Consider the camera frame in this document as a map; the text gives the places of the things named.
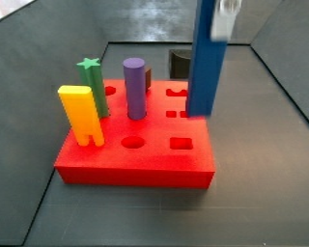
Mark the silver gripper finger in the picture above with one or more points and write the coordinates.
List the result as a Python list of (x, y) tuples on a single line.
[(222, 19)]

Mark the blue rectangular block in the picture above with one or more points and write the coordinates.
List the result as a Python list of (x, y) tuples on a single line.
[(205, 63)]

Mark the red shape sorter board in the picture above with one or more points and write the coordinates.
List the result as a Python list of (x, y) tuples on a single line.
[(161, 151)]

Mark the black curved holder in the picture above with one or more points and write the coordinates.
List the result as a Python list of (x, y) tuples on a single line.
[(180, 62)]

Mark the dark brown block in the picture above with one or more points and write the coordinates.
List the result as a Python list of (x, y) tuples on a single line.
[(148, 78)]

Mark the purple cylinder block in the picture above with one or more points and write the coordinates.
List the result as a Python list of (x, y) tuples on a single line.
[(134, 84)]

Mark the green star block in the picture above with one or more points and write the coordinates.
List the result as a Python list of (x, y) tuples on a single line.
[(89, 69)]

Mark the yellow arch block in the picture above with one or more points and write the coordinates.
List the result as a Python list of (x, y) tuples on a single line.
[(81, 112)]

